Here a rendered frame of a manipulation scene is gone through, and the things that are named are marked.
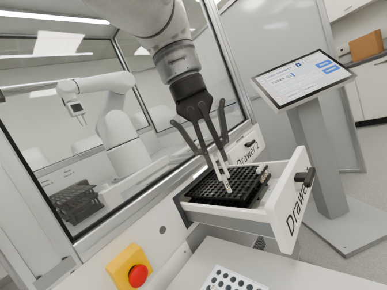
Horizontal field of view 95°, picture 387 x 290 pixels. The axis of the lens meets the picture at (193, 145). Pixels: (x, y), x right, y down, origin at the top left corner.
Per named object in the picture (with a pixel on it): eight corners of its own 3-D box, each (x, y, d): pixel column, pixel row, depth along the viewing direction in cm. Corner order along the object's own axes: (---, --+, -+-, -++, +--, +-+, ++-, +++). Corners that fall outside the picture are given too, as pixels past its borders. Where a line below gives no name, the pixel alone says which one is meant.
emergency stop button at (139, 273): (152, 276, 37) (144, 261, 37) (136, 294, 35) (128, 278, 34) (145, 271, 40) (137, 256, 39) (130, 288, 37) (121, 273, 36)
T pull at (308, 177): (316, 171, 42) (314, 166, 42) (311, 189, 37) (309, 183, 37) (299, 171, 44) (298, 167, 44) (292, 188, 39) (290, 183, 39)
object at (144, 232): (265, 145, 102) (257, 122, 100) (77, 362, 33) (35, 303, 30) (169, 161, 170) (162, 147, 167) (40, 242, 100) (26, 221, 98)
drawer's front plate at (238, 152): (262, 148, 95) (255, 129, 93) (238, 176, 75) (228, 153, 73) (259, 149, 96) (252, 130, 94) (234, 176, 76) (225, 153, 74)
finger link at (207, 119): (196, 105, 41) (201, 102, 40) (216, 147, 42) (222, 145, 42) (196, 103, 37) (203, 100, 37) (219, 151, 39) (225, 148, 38)
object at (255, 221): (305, 176, 53) (299, 157, 52) (281, 241, 36) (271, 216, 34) (207, 179, 82) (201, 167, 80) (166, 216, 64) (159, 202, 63)
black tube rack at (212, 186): (273, 182, 56) (267, 164, 55) (251, 221, 44) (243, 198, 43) (218, 183, 72) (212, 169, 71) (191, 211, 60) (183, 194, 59)
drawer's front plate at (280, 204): (314, 177, 53) (304, 144, 51) (291, 256, 33) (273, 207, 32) (307, 178, 54) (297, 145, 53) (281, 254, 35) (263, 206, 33)
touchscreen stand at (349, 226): (412, 226, 107) (375, 60, 90) (346, 258, 105) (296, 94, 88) (337, 193, 156) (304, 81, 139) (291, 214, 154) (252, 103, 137)
